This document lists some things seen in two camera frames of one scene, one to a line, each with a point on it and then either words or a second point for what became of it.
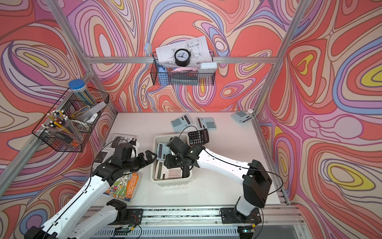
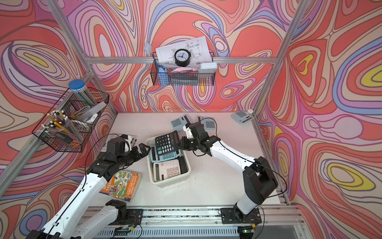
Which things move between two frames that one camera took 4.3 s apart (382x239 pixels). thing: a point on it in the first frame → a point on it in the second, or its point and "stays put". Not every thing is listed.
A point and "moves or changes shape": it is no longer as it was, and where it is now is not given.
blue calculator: x=180 y=123 stays put
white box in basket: x=208 y=67 stays put
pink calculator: x=161 y=172 stays put
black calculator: x=199 y=137 moves or changes shape
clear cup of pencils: x=58 y=121 stays put
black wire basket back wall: x=167 y=77 stays put
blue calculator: x=207 y=123 stays put
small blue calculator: x=162 y=150 moves or changes shape
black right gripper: x=170 y=163 → x=183 y=141
